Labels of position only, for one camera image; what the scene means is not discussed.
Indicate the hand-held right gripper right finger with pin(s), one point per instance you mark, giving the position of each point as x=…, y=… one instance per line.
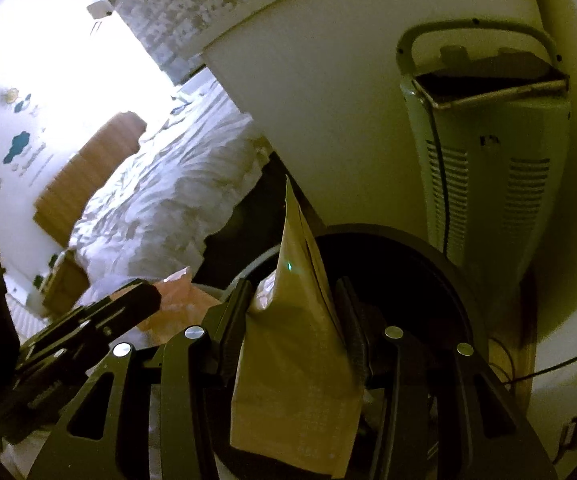
x=353, y=330

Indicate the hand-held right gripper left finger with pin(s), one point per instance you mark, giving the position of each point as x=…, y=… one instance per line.
x=233, y=320

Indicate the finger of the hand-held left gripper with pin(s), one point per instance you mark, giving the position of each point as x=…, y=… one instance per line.
x=118, y=310

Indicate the pink plastic bag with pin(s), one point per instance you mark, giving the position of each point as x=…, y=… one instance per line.
x=183, y=305

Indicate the beige paper pouch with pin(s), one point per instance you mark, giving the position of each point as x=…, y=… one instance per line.
x=293, y=360

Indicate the round black trash bin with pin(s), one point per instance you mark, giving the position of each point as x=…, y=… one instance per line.
x=408, y=280

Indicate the wooden nightstand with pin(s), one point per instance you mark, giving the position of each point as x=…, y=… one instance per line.
x=66, y=282

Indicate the bed with white duvet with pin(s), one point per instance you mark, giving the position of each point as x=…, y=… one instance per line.
x=168, y=185

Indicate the wooden headboard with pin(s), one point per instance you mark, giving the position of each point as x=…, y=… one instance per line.
x=83, y=180

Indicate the white desk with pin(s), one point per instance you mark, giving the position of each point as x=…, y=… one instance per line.
x=328, y=110

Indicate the white tower heater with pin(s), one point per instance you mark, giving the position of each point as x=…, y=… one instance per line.
x=488, y=130

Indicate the black power adapter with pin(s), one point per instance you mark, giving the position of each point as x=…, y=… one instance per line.
x=571, y=435

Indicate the patterned curtain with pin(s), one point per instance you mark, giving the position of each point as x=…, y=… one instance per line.
x=183, y=5

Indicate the blue cloud wall sticker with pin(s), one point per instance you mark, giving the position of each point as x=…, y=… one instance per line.
x=18, y=146

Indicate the white wall unit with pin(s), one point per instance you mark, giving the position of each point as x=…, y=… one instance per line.
x=99, y=10

